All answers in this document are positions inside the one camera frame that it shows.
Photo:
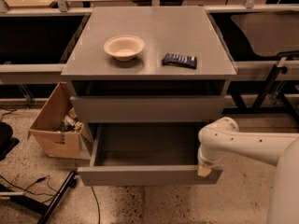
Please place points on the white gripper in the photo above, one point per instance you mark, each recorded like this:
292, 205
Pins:
210, 162

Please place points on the grey drawer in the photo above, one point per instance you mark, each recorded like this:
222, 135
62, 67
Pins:
145, 154
147, 109

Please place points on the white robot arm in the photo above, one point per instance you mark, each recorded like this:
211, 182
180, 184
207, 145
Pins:
278, 149

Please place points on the grey drawer cabinet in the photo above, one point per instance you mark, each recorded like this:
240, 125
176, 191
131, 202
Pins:
90, 72

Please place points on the grey top drawer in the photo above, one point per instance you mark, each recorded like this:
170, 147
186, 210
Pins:
147, 109

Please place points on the dark blue snack packet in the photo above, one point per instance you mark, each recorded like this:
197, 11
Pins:
180, 60

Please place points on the cardboard box with trash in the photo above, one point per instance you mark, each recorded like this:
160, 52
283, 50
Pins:
47, 128

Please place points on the grey chair seat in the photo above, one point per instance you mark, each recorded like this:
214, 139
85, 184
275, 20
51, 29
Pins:
270, 33

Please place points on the black chair base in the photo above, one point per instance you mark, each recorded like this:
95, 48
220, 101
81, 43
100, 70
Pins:
7, 140

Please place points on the black table leg frame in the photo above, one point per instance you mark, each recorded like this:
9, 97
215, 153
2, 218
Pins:
270, 97

